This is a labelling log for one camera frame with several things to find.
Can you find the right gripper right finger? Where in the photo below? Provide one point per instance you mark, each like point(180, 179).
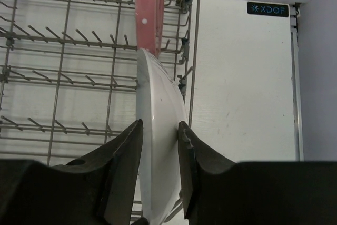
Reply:
point(208, 179)

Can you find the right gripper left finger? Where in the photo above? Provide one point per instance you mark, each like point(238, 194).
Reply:
point(100, 186)

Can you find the white oval plate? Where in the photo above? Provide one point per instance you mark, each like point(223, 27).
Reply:
point(160, 106)

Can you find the right XDOF label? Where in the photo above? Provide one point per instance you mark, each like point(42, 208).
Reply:
point(267, 9)

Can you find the pink polka dot plate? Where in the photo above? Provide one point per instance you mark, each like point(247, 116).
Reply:
point(149, 16)

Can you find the grey wire dish rack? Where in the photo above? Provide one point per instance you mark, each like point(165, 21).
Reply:
point(68, 86)

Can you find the aluminium frame rail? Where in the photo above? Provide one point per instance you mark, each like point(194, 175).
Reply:
point(294, 14)

